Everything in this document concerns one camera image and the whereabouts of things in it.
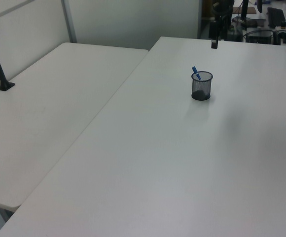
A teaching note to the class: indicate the blue marker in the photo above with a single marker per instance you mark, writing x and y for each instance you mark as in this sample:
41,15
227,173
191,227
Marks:
196,72

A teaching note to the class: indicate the grey metal partition post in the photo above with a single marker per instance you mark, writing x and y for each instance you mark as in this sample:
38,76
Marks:
69,21

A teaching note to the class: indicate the black mesh pen cup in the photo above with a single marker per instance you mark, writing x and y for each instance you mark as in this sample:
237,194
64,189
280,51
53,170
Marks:
201,86

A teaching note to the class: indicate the black monitor stand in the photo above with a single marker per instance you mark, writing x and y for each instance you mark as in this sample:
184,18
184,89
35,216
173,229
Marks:
245,21

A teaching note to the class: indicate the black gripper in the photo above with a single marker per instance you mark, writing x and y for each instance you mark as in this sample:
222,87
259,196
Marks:
213,30

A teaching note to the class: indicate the white side table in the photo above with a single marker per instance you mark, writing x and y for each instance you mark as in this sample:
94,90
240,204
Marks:
49,111

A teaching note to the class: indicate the black electronics box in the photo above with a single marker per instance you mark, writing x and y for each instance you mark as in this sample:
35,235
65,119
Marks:
259,35

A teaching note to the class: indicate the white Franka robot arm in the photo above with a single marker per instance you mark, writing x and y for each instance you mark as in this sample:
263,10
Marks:
222,7

